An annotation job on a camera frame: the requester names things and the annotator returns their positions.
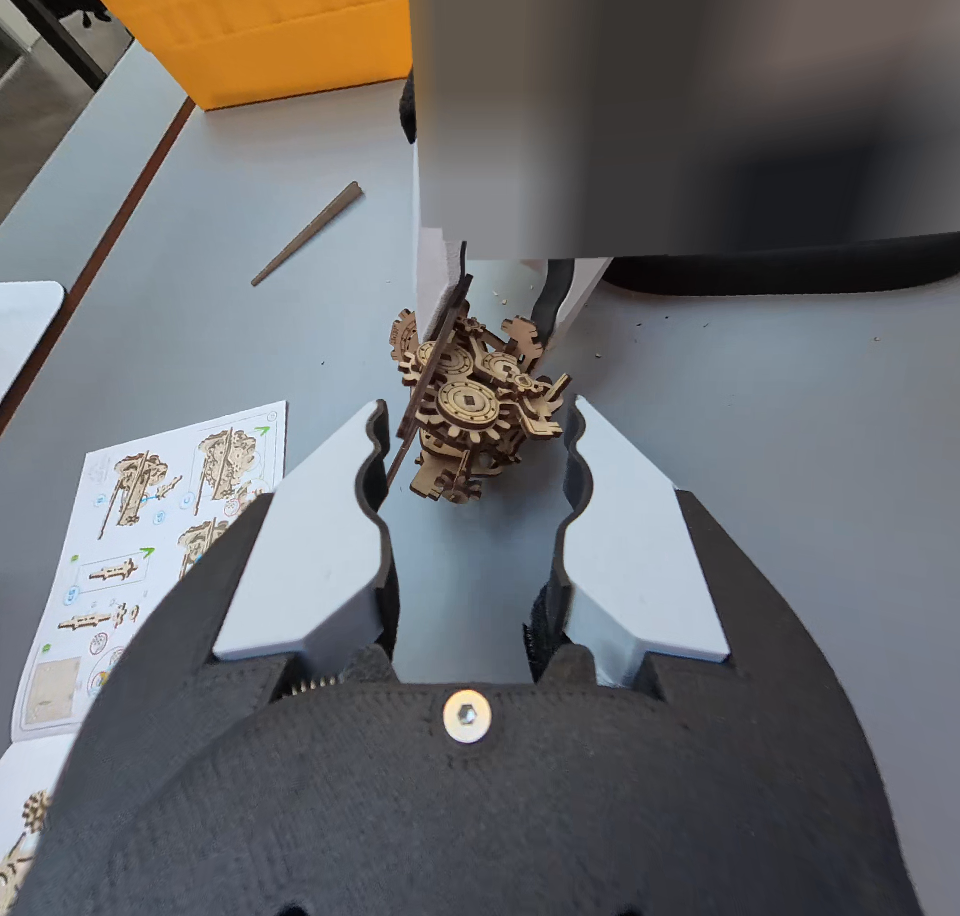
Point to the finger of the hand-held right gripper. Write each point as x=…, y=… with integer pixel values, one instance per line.
x=577, y=286
x=436, y=278

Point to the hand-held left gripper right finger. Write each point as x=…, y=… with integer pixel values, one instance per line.
x=645, y=556

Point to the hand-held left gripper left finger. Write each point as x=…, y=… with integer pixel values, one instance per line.
x=300, y=556

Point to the wooden gear model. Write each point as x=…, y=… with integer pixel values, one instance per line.
x=465, y=406

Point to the tapered dark wooden stick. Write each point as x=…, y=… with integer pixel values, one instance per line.
x=307, y=234

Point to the white instruction booklet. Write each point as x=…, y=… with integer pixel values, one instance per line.
x=172, y=496

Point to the yellow plastic bin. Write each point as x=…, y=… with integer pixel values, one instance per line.
x=262, y=30

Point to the white stand base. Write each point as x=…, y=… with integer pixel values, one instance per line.
x=26, y=331

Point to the black table frame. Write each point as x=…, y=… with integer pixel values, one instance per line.
x=54, y=30

